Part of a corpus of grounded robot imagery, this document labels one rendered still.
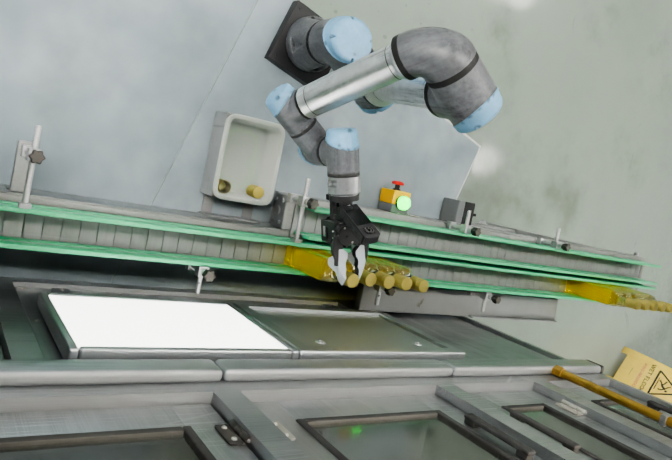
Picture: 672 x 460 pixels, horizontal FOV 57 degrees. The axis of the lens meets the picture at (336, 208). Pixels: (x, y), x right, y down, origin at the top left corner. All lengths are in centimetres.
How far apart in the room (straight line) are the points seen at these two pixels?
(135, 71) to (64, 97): 18
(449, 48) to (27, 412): 93
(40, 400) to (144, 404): 15
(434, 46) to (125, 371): 80
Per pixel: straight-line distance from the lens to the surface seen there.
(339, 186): 139
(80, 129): 159
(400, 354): 140
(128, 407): 101
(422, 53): 123
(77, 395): 99
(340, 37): 157
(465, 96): 126
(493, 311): 227
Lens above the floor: 231
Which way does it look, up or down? 56 degrees down
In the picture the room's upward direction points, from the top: 106 degrees clockwise
